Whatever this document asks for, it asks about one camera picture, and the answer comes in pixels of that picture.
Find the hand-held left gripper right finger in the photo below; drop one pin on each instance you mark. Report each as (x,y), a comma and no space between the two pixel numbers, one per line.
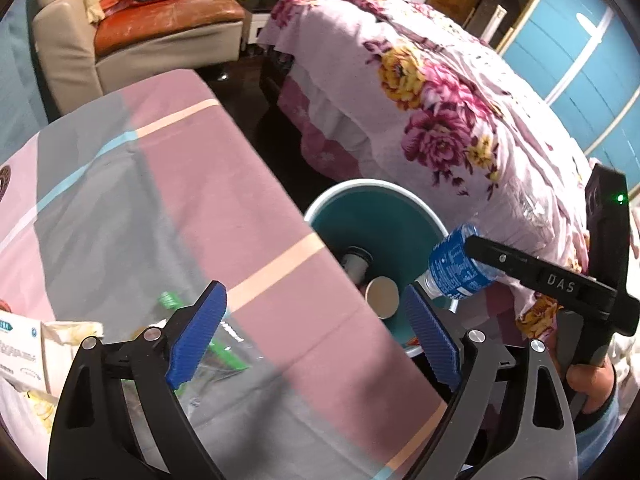
(432,340)

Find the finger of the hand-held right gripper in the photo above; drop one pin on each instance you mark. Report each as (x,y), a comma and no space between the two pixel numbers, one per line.
(500,259)

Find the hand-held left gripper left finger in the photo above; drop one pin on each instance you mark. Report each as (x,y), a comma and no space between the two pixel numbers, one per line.
(197,330)

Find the green clear plastic wrapper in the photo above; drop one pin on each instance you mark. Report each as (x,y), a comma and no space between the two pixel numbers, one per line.
(227,355)

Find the blue label water bottle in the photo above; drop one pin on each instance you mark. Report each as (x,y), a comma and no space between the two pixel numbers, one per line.
(450,265)

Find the pink paper cup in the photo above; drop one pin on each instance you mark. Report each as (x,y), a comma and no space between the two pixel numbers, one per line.
(382,297)

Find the teal plastic bin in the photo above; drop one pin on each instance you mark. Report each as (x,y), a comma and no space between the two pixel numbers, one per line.
(380,220)

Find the person's right forearm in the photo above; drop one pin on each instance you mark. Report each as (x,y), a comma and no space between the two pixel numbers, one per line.
(595,445)

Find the person's right hand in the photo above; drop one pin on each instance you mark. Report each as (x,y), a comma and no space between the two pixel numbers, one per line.
(590,385)

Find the crumpled white tissue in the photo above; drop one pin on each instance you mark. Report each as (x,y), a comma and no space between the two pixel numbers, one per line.
(70,355)

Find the plaid tablecloth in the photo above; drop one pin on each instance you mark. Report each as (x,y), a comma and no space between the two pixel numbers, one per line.
(175,185)

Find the pink floral bedspread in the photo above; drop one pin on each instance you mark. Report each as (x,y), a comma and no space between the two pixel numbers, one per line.
(450,110)

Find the white printed packet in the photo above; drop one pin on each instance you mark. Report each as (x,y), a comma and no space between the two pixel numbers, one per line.
(20,350)

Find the blue wardrobe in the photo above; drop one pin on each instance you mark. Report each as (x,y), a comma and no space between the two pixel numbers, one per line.
(575,60)

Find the pink bed skirt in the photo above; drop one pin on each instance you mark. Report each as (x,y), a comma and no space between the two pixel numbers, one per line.
(320,125)

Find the white narrow panel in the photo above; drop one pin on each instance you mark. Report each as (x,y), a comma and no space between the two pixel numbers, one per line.
(499,25)

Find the blue-grey curtain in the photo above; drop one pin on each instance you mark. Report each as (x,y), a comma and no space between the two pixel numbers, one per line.
(20,85)

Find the beige orange sofa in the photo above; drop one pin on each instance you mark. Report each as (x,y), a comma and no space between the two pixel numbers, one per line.
(65,50)

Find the white side table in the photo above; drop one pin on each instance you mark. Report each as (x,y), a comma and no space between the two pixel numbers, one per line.
(260,25)

